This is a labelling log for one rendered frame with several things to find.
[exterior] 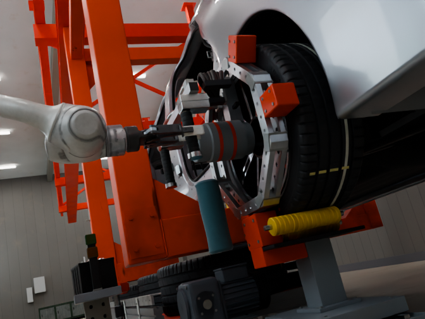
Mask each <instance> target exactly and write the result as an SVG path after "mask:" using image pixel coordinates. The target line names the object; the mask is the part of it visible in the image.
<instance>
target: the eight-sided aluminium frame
mask: <svg viewBox="0 0 425 319"><path fill-rule="evenodd" d="M220 70H223V71H224V76H225V77H230V79H234V78H235V77H237V78H239V79H240V80H242V81H243V82H245V83H246V84H247V85H249V87H250V91H251V94H252V98H253V101H254V105H255V108H256V112H257V117H258V120H259V124H260V127H261V131H262V136H263V139H264V150H263V156H262V166H261V176H260V181H259V191H258V195H257V197H255V198H253V199H252V200H250V201H249V202H248V200H246V198H245V197H244V196H243V195H242V193H241V192H240V191H239V190H238V189H237V188H236V187H235V185H234V184H233V183H232V181H231V178H230V174H229V171H228V165H227V162H226V161H219V166H220V169H221V174H222V177H220V174H219V169H218V164H217V162H212V163H210V167H211V172H212V177H213V179H216V180H218V181H219V188H220V191H221V195H222V198H223V200H224V202H225V203H226V204H227V205H228V207H229V208H230V209H231V211H232V212H233V214H234V216H235V217H236V218H237V219H238V220H241V216H247V215H251V214H253V213H262V212H263V211H266V210H268V209H270V208H272V207H273V206H276V205H277V204H279V202H280V198H281V186H282V181H283V174H284V169H285V161H286V153H287V149H288V133H287V131H286V130H285V126H284V123H283V119H282V116H279V117H271V118H265V117H264V112H263V110H262V105H261V101H260V97H261V96H262V94H263V93H264V92H265V91H266V90H267V88H268V87H269V86H270V85H271V84H272V83H273V81H272V79H271V76H270V74H269V73H268V72H267V71H264V70H262V69H260V68H259V67H257V66H255V65H253V64H252V63H240V64H236V63H232V62H229V61H228V57H226V58H224V60H223V61H221V64H220V66H219V68H218V69H217V72H219V71H220ZM222 114H223V110H222V111H221V112H216V110H215V112H214V122H222ZM210 122H213V109H212V110H207V112H206V114H205V123H210Z"/></svg>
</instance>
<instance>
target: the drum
mask: <svg viewBox="0 0 425 319"><path fill-rule="evenodd" d="M203 127H204V132H205V134H202V135H200V137H201V139H199V140H198V143H199V148H200V151H202V156H203V157H202V158H201V159H198V160H194V162H195V163H199V162H205V161H206V162H208V163H212V162H219V161H228V160H237V159H242V158H244V157H245V155H250V154H252V152H253V151H254V148H255V135H254V131H253V128H252V126H251V125H250V124H249V123H247V122H241V121H240V120H231V121H223V122H210V123H203Z"/></svg>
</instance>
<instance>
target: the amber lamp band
mask: <svg viewBox="0 0 425 319"><path fill-rule="evenodd" d="M98 256H99V254H98V249H97V246H96V247H89V248H87V259H88V260H89V258H95V257H98Z"/></svg>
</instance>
